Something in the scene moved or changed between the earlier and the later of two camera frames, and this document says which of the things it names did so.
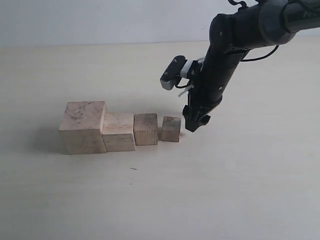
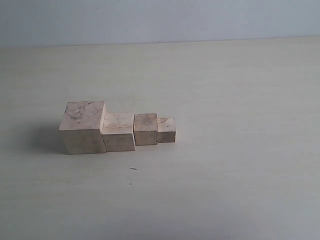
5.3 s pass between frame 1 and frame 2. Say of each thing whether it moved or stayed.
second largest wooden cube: stayed
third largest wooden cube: stayed
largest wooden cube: stayed
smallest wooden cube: moved
